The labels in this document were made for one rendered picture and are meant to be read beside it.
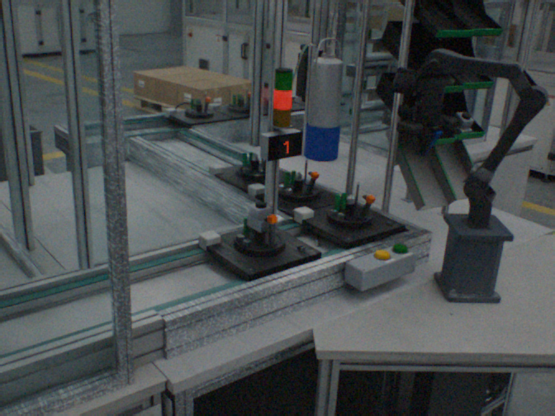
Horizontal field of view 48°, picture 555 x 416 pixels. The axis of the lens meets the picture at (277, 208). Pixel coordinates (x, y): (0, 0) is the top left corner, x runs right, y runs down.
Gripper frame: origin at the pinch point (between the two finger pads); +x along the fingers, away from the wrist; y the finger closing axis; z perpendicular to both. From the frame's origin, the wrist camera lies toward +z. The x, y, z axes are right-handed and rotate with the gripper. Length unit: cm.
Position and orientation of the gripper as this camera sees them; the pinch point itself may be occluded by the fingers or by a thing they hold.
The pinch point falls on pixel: (424, 144)
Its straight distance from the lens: 173.1
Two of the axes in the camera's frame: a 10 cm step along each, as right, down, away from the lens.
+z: -6.1, -3.4, 7.2
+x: -0.6, 9.2, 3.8
